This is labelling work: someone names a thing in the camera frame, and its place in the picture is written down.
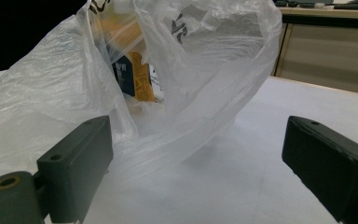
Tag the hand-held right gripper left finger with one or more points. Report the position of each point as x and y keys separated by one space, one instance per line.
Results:
x=74 y=168

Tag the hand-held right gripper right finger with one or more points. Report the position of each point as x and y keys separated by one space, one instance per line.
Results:
x=332 y=168

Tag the clear plastic bag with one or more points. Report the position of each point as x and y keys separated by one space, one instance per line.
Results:
x=59 y=102

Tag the orange drink bottle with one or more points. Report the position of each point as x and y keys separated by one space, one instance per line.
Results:
x=138 y=77

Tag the white table sheet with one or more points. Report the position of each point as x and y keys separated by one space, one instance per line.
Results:
x=245 y=174

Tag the beige wooden cabinet desk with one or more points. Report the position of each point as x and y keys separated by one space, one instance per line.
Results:
x=326 y=56

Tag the black keyboard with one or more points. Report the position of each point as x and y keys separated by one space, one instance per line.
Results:
x=355 y=6

